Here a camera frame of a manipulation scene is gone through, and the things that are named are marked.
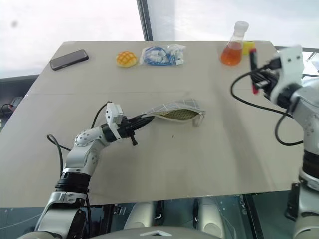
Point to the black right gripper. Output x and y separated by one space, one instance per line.
268 79

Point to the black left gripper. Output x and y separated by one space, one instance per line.
125 128

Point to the grey plaid pouch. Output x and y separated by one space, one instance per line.
174 109

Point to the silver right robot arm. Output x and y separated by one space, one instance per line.
307 124

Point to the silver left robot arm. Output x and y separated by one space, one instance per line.
82 152

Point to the yellow sponge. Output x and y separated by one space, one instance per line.
249 47

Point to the flask with orange liquid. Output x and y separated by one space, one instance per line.
232 53

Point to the yellow pineapple bun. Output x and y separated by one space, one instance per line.
126 59

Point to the grey rounded robot leg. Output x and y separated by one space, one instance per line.
211 214
143 214

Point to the black smartphone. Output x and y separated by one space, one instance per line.
69 59

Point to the grey robot torso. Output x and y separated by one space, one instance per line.
154 233

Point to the black and red device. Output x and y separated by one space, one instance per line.
10 105

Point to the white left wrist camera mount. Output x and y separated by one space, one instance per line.
113 114

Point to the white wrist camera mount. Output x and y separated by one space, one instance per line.
289 64
113 114

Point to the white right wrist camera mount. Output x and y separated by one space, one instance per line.
289 64

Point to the grey window frame post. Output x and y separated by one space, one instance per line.
145 20

